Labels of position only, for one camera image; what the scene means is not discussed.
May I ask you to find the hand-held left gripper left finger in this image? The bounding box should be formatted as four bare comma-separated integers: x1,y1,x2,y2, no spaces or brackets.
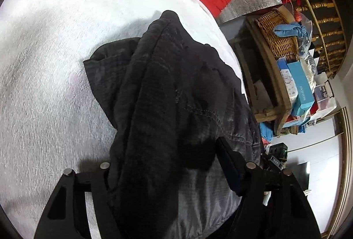
34,162,122,239

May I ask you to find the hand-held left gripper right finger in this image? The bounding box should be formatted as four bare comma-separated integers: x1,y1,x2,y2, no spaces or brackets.
217,138,322,239

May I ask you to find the black quilted jacket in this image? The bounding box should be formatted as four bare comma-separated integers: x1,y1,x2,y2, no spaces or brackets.
83,10,262,239

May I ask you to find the teal cardboard box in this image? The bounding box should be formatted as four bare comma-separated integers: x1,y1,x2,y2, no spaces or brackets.
287,60,315,116

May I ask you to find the clear plastic box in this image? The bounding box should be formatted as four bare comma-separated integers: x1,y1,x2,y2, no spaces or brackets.
314,84,337,116

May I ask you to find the white and blue box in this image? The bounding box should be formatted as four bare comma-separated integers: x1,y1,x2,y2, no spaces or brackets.
276,59,298,103

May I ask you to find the wooden shelf rack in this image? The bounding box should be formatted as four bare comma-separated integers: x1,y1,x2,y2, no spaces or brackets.
233,6,301,136

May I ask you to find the wicker basket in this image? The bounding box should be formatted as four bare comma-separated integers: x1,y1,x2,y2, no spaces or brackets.
255,10,300,62

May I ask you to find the clear plastic bag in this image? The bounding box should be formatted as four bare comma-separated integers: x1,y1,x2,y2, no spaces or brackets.
296,11,315,56

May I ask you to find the blue cloth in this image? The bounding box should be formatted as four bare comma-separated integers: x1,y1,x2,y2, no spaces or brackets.
273,22,307,39

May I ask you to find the white fleece blanket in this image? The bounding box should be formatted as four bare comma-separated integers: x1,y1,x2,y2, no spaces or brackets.
0,0,247,239

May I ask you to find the golden baluster railing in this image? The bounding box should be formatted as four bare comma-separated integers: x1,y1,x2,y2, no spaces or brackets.
287,0,348,77

